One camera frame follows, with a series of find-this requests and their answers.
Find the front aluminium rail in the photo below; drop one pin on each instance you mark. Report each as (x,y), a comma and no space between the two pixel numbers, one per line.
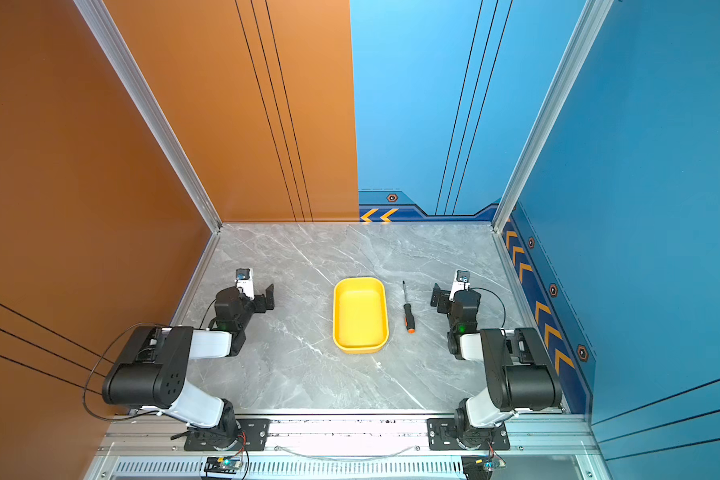
(353,445)

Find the circuit board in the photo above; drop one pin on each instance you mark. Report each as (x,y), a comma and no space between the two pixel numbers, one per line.
(480,468)
(223,467)

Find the left circuit board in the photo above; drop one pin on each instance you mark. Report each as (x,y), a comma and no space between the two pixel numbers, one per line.
(223,467)

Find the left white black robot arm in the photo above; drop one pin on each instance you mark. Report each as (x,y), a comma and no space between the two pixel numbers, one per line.
(150,372)

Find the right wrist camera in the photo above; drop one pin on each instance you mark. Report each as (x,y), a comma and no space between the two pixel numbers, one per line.
(460,282)

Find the orange black screwdriver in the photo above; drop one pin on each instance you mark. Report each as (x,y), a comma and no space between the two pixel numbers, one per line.
(409,318)

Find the aluminium frame post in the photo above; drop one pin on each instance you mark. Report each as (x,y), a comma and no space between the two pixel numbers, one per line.
(585,33)
(105,31)

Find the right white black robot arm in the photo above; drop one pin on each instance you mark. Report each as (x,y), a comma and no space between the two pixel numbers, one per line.
(519,375)

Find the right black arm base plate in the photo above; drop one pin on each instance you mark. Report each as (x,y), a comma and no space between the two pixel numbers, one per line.
(444,434)

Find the right circuit board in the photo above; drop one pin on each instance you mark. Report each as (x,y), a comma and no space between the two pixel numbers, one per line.
(480,468)

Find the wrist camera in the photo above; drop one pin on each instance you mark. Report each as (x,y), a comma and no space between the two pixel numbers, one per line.
(244,282)
(460,282)

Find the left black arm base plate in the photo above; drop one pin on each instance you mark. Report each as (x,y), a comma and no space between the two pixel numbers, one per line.
(250,434)

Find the yellow plastic bin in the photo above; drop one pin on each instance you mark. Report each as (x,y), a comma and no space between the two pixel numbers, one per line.
(360,317)

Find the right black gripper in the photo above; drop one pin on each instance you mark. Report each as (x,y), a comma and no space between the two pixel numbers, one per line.
(443,297)

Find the left aluminium frame post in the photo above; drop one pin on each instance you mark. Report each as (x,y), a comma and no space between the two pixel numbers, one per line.
(105,31)

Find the right aluminium frame post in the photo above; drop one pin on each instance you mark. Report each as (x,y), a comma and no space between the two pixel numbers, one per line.
(585,33)

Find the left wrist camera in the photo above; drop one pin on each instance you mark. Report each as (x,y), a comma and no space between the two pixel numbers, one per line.
(244,282)

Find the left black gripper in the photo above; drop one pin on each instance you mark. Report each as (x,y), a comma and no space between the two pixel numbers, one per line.
(258,301)

